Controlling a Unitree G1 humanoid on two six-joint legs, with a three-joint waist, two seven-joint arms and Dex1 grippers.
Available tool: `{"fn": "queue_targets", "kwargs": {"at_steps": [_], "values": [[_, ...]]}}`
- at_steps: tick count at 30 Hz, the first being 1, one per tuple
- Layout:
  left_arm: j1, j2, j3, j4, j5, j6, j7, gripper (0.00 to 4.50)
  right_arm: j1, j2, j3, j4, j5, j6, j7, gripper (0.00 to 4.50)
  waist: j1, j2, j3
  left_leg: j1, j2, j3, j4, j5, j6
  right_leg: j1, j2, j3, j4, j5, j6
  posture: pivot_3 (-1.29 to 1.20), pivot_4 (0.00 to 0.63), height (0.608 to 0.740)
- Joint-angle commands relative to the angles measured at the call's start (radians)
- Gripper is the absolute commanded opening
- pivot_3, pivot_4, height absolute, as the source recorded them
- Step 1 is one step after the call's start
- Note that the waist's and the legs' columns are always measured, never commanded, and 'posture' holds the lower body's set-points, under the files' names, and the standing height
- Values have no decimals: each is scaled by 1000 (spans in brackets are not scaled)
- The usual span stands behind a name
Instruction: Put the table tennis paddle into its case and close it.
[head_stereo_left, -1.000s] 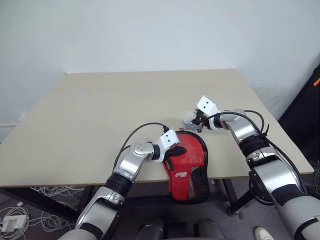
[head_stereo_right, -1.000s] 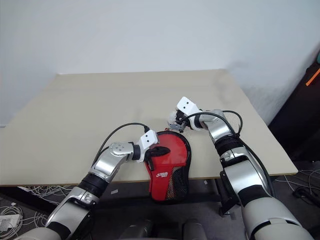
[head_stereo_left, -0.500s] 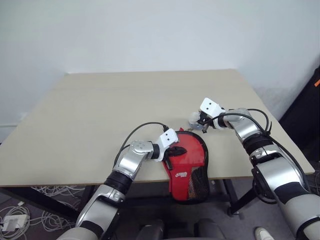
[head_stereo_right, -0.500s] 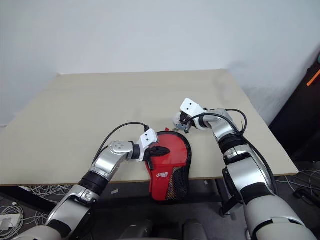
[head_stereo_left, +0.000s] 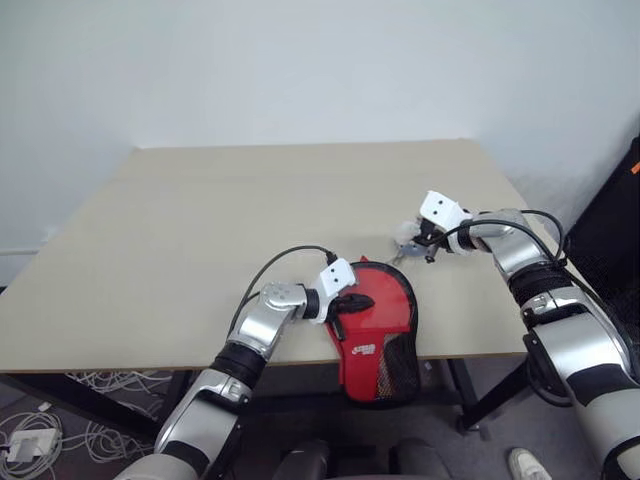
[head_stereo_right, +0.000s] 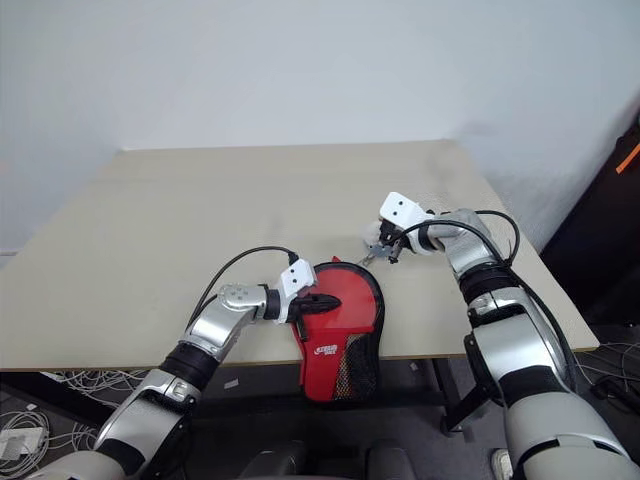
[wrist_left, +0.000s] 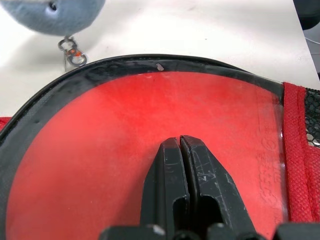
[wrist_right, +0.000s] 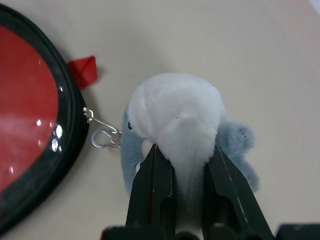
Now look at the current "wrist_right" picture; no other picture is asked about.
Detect silver carabiner clip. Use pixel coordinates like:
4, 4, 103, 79
91, 127, 123, 150

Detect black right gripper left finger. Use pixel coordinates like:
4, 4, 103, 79
124, 143, 176, 240

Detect red black zipper pouch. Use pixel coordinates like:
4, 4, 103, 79
0, 4, 90, 235

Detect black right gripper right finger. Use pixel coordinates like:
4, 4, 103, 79
202, 144, 275, 240

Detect blue and white plush toy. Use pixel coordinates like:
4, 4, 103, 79
120, 72, 260, 226

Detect silver zipper pull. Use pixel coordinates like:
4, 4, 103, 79
82, 106, 121, 135

